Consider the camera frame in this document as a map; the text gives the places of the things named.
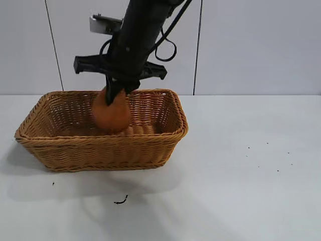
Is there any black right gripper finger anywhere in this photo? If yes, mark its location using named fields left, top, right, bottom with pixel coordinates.
left=124, top=80, right=140, bottom=94
left=104, top=75, right=120, bottom=106

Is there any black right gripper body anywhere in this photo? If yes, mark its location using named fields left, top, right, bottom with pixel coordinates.
left=73, top=37, right=168, bottom=85

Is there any orange fruit with stem knob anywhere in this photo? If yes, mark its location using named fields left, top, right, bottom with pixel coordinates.
left=92, top=86, right=131, bottom=130

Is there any woven wicker rectangular basket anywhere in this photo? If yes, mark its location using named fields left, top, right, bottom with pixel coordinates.
left=14, top=88, right=189, bottom=173

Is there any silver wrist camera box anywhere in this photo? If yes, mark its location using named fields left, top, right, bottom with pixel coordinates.
left=89, top=14, right=124, bottom=35

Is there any black looped cable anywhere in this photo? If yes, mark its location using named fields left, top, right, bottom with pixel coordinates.
left=153, top=0, right=194, bottom=62

